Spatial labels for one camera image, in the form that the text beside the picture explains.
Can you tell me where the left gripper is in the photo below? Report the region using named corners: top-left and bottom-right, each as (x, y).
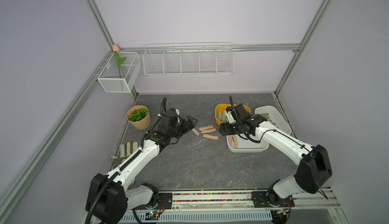
top-left (169, 115), bottom-right (198, 138)

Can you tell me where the pink knife top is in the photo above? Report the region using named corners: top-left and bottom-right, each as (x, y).
top-left (199, 125), bottom-right (214, 131)

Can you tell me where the pink knife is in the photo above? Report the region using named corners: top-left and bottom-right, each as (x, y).
top-left (232, 135), bottom-right (239, 149)
top-left (192, 129), bottom-right (200, 136)
top-left (228, 135), bottom-right (233, 148)
top-left (203, 134), bottom-right (219, 140)
top-left (199, 125), bottom-right (214, 131)
top-left (201, 128), bottom-right (216, 134)

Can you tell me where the mint knife bottom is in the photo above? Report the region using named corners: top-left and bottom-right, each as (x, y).
top-left (221, 112), bottom-right (227, 122)

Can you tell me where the yellow storage box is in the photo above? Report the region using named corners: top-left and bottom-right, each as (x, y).
top-left (215, 103), bottom-right (251, 126)

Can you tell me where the white storage box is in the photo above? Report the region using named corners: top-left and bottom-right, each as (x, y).
top-left (226, 135), bottom-right (269, 153)
top-left (254, 105), bottom-right (292, 135)

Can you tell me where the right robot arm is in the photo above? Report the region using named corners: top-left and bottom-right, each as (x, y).
top-left (219, 100), bottom-right (333, 206)

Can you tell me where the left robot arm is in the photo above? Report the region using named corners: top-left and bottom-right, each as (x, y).
top-left (85, 98), bottom-right (198, 224)

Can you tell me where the pink knife by box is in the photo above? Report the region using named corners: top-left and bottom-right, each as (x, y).
top-left (192, 129), bottom-right (200, 136)

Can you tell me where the potted green plant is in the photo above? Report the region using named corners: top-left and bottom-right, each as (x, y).
top-left (126, 105), bottom-right (151, 130)

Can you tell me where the white mesh basket small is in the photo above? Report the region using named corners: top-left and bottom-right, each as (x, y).
top-left (97, 52), bottom-right (141, 93)

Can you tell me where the artificial tulip flower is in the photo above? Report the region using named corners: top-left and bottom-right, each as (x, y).
top-left (112, 44), bottom-right (127, 79)

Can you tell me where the white wire basket long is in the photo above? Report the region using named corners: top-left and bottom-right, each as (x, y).
top-left (143, 43), bottom-right (235, 76)

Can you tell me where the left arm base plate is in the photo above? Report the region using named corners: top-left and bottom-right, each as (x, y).
top-left (135, 192), bottom-right (173, 210)

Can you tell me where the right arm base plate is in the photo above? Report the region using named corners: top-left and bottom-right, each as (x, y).
top-left (250, 191), bottom-right (295, 208)

